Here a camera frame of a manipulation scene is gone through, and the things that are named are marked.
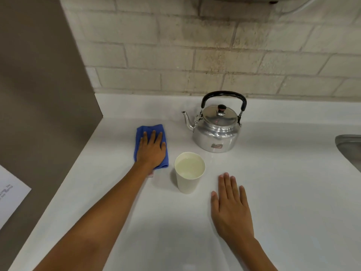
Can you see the person's right hand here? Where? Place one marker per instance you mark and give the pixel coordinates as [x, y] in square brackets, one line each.
[232, 214]

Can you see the person's left hand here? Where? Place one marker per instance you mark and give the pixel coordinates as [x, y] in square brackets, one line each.
[151, 155]

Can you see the blue cloth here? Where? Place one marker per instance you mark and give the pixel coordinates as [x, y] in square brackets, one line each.
[152, 127]

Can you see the white paper cup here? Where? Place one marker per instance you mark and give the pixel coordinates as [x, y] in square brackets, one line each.
[189, 187]

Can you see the silver metal kettle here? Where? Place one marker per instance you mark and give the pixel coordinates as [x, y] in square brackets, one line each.
[215, 135]

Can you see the person's left forearm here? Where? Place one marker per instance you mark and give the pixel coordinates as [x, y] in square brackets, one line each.
[96, 222]

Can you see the white countertop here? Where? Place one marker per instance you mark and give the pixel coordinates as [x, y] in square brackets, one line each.
[296, 194]

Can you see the grey-brown cabinet side panel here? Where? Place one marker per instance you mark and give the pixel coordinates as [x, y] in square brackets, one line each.
[42, 81]

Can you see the stainless steel sink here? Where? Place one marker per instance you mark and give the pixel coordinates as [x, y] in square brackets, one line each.
[351, 149]

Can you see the white printed paper sheet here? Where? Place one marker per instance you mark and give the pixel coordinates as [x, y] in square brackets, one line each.
[11, 194]

